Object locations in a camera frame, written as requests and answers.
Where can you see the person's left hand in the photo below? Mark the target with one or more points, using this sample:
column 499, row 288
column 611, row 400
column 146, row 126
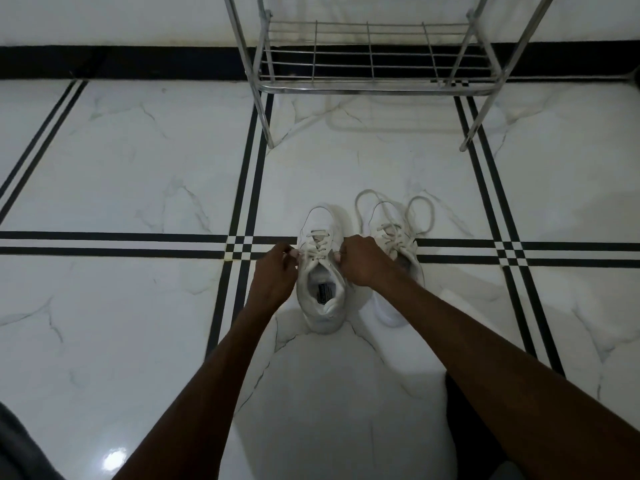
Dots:
column 272, row 277

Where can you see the white sneaker with insole label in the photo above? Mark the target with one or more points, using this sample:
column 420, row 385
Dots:
column 320, row 294

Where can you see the person's right forearm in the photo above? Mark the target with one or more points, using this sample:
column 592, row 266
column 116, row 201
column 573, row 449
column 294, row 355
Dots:
column 500, row 374

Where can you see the person's left forearm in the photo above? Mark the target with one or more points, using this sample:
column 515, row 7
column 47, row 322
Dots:
column 200, row 404

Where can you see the person's left fingers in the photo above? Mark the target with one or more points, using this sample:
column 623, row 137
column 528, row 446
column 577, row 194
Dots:
column 290, row 255

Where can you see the person's grey shorts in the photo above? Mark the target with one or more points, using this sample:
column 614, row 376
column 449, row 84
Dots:
column 20, row 449

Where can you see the white sneaker with loose laces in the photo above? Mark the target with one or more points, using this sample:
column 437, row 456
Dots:
column 392, row 234

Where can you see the person's right fingers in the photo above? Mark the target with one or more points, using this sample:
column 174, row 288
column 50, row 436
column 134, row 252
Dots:
column 341, row 257

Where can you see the person's right hand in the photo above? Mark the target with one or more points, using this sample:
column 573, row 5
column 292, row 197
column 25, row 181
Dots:
column 365, row 262

